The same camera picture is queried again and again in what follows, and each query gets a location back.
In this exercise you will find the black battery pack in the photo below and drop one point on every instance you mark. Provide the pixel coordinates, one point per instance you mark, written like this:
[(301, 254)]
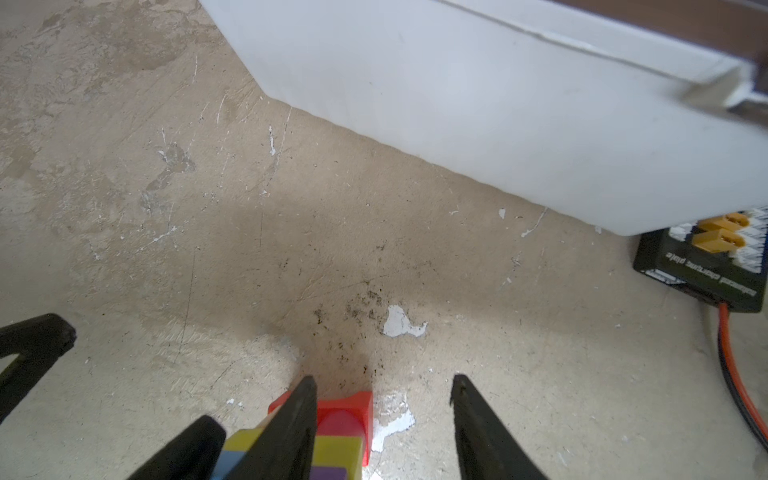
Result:
[(722, 259)]

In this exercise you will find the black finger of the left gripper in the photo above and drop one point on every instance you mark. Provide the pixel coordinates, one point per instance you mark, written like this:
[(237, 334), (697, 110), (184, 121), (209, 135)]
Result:
[(36, 344), (192, 454)]

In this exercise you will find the pink wood cylinder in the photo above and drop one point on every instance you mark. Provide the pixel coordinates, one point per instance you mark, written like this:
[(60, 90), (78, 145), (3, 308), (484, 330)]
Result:
[(341, 423)]

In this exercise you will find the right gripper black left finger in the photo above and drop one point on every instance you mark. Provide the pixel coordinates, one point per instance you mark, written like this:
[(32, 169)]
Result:
[(284, 449)]

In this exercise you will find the purple wood cube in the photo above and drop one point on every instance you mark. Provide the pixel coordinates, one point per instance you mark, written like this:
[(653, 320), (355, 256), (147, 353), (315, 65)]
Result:
[(328, 473)]

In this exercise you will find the blue letter cube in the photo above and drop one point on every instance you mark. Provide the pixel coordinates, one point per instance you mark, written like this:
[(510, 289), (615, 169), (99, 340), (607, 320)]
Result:
[(226, 462)]

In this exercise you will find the red wood block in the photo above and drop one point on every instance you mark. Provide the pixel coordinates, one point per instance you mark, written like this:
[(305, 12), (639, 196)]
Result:
[(361, 405)]

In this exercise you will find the yellow-green small cube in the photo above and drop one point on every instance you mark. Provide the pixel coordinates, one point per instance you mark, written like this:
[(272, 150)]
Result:
[(339, 452)]

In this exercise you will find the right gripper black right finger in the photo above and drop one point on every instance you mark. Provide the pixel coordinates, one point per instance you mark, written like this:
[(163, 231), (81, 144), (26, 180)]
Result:
[(485, 448)]

